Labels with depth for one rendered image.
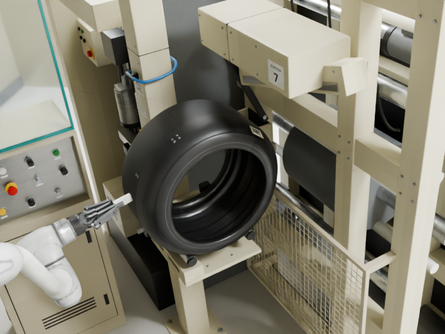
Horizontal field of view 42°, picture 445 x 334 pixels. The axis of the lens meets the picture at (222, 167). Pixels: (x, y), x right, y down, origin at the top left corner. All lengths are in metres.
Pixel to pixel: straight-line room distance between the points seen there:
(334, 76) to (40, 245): 1.14
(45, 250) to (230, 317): 1.52
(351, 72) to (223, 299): 1.93
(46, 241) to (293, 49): 1.06
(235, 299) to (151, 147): 1.54
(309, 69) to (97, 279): 1.74
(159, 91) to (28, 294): 1.27
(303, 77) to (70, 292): 1.07
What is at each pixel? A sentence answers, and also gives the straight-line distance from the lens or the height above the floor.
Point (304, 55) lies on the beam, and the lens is 1.83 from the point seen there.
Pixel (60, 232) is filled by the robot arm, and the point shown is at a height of 1.24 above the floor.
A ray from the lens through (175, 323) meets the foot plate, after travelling 3.33.
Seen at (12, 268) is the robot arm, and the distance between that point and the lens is 1.57.
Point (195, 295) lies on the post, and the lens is 3.05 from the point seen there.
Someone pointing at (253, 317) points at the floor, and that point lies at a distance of 3.32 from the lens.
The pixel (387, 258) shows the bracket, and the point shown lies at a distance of 2.24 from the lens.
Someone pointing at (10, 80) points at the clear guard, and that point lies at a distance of 2.50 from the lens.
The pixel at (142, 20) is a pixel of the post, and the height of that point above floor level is 1.79.
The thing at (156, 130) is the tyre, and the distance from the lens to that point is 2.13.
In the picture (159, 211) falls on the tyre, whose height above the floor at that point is 1.24.
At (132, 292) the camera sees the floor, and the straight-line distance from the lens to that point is 3.57.
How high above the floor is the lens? 2.50
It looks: 34 degrees down
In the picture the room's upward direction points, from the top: 6 degrees counter-clockwise
